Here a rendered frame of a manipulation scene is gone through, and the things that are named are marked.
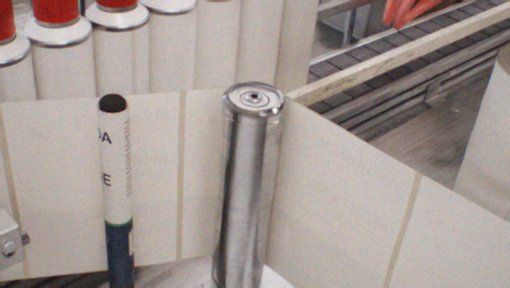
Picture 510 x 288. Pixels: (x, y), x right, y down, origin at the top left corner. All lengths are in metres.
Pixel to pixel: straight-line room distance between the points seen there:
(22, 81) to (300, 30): 0.30
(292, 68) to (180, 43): 0.16
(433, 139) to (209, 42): 0.27
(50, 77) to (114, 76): 0.06
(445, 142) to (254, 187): 0.36
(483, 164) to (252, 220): 0.19
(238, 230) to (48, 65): 0.19
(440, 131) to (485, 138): 0.24
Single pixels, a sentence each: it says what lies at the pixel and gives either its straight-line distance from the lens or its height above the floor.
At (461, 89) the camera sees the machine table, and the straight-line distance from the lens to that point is 0.95.
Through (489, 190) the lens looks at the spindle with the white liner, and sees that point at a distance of 0.53.
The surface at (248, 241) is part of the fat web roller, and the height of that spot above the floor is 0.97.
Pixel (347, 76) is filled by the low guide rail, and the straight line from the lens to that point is 0.74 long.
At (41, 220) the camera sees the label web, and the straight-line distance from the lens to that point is 0.45.
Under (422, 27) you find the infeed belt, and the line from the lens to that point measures 0.99.
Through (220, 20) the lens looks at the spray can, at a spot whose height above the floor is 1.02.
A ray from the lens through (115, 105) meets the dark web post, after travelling 0.38.
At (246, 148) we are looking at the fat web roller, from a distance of 0.39.
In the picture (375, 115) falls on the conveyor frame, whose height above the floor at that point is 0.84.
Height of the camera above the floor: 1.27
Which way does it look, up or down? 36 degrees down
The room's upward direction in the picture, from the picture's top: 6 degrees clockwise
